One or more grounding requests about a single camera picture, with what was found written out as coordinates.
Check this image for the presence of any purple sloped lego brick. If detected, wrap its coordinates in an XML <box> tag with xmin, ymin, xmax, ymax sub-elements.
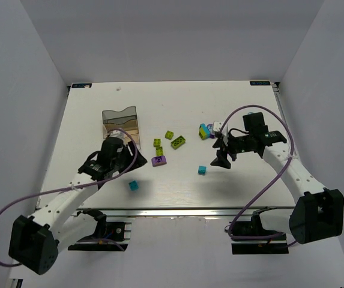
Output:
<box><xmin>151</xmin><ymin>155</ymin><xmax>167</xmax><ymax>167</ymax></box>

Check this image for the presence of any green tall lego brick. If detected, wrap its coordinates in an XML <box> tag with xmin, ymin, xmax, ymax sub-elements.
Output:
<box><xmin>199</xmin><ymin>127</ymin><xmax>210</xmax><ymax>140</ymax></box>

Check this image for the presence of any teal small lego cube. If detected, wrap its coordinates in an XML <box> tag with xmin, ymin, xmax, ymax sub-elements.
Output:
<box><xmin>128</xmin><ymin>181</ymin><xmax>139</xmax><ymax>191</ymax></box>

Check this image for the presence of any purple round printed lego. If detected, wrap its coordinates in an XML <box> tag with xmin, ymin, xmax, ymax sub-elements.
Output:
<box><xmin>207</xmin><ymin>124</ymin><xmax>215</xmax><ymax>139</ymax></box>

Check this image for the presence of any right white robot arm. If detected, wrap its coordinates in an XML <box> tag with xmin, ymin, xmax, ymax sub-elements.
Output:
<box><xmin>211</xmin><ymin>112</ymin><xmax>344</xmax><ymax>244</ymax></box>

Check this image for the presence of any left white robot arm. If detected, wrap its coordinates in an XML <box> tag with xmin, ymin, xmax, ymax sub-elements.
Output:
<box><xmin>8</xmin><ymin>137</ymin><xmax>147</xmax><ymax>275</ymax></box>

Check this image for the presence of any green lego brick lower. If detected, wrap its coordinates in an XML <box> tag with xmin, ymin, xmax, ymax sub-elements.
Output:
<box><xmin>155</xmin><ymin>146</ymin><xmax>164</xmax><ymax>157</ymax></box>

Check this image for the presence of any clear plastic bin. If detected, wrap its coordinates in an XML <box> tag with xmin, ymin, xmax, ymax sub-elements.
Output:
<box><xmin>128</xmin><ymin>134</ymin><xmax>141</xmax><ymax>150</ymax></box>

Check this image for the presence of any green lego brick upper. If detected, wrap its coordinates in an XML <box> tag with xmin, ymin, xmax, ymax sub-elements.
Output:
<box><xmin>153</xmin><ymin>139</ymin><xmax>161</xmax><ymax>148</ymax></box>

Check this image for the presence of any amber plastic bin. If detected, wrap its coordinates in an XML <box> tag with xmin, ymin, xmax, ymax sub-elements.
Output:
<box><xmin>103</xmin><ymin>120</ymin><xmax>140</xmax><ymax>143</ymax></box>

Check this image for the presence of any green small lego brick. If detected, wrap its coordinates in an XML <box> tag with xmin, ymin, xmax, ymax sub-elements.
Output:
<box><xmin>165</xmin><ymin>130</ymin><xmax>174</xmax><ymax>140</ymax></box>

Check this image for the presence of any green large lego brick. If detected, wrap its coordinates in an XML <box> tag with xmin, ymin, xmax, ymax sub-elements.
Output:
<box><xmin>170</xmin><ymin>136</ymin><xmax>186</xmax><ymax>149</ymax></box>

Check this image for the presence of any grey smoked plastic bin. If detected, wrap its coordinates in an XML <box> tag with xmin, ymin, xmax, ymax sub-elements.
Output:
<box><xmin>102</xmin><ymin>106</ymin><xmax>137</xmax><ymax>125</ymax></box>

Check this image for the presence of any right blue table sticker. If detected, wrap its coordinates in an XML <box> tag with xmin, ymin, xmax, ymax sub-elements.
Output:
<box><xmin>249</xmin><ymin>80</ymin><xmax>271</xmax><ymax>86</ymax></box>

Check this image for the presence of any blue table sticker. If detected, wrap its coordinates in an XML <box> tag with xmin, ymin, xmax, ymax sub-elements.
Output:
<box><xmin>71</xmin><ymin>83</ymin><xmax>92</xmax><ymax>89</ymax></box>
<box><xmin>249</xmin><ymin>80</ymin><xmax>271</xmax><ymax>86</ymax></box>

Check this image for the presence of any left blue table sticker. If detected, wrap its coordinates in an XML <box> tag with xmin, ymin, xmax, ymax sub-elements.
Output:
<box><xmin>71</xmin><ymin>83</ymin><xmax>92</xmax><ymax>89</ymax></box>

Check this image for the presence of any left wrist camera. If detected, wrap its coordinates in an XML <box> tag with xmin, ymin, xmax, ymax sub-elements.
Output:
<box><xmin>107</xmin><ymin>130</ymin><xmax>125</xmax><ymax>141</ymax></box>

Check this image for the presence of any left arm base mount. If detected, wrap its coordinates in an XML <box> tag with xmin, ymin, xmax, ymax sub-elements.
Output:
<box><xmin>67</xmin><ymin>209</ymin><xmax>132</xmax><ymax>252</ymax></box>

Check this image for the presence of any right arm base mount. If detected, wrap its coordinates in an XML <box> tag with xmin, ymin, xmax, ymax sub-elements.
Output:
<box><xmin>231</xmin><ymin>209</ymin><xmax>289</xmax><ymax>255</ymax></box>

